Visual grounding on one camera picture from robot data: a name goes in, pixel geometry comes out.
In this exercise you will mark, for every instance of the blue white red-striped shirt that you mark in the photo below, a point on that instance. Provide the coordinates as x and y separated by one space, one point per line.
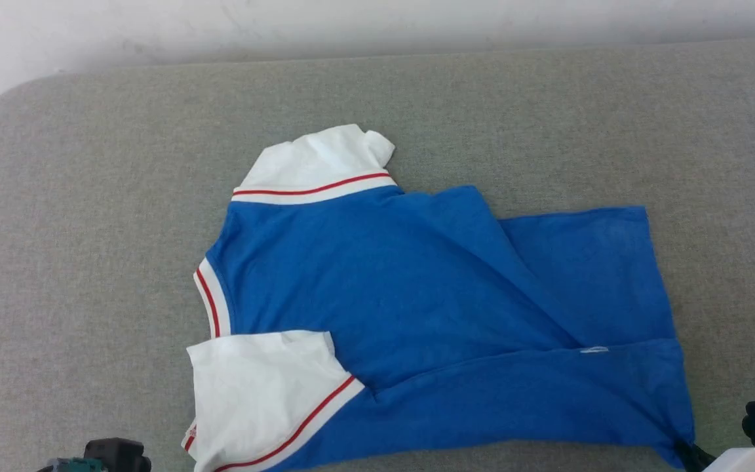
404 295

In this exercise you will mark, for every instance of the grey fabric sofa seat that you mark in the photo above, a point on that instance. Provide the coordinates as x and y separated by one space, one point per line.
89 262

